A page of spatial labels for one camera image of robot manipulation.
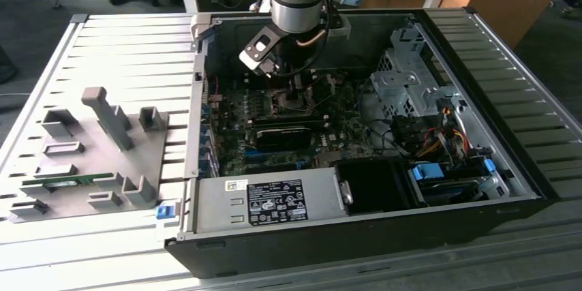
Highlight coloured power wire bundle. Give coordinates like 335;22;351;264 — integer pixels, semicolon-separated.
424;108;472;161

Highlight green motherboard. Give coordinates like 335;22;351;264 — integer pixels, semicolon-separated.
212;72;378;178

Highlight black RAM slots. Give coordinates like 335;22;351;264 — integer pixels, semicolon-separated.
248;116;328;129

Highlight blue disk carrier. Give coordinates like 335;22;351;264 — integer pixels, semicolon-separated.
408;163;444;182

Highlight copper coiled cable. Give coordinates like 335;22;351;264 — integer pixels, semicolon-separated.
293;29;327;49

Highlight green RAM stick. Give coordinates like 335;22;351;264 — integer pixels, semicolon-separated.
21;172;115;188

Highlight grey parts rack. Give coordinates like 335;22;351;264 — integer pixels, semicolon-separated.
8;87;169;224

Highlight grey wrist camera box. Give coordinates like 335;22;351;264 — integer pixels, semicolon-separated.
326;14;355;44

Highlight perforated metal drive cage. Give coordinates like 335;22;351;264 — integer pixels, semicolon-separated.
368;47;463;119

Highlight black PC case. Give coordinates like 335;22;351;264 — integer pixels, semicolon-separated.
163;7;560;280

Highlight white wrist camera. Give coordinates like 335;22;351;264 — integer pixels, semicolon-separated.
237;25;280;76

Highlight metal disk bay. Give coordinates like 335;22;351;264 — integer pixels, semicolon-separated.
408;159;508;207

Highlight grey power supply unit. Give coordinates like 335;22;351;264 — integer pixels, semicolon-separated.
192;167;355;234

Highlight black graphics card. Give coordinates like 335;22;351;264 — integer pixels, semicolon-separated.
252;126;315;151

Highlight silver CPU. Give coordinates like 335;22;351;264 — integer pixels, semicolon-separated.
277;92;317;106

